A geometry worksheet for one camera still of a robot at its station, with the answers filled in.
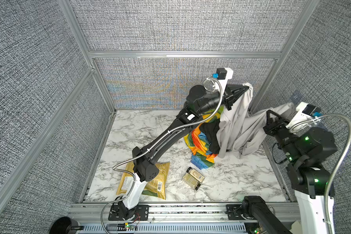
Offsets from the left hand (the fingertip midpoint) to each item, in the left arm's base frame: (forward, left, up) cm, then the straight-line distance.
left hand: (244, 83), depth 53 cm
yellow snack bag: (-20, +36, -49) cm, 64 cm away
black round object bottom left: (-33, +79, -53) cm, 100 cm away
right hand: (-6, -9, -7) cm, 13 cm away
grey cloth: (-6, -3, -20) cm, 21 cm away
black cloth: (+12, +2, -41) cm, 43 cm away
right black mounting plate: (-32, -3, -52) cm, 62 cm away
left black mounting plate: (-30, +44, -54) cm, 76 cm away
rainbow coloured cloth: (+6, +10, -46) cm, 48 cm away
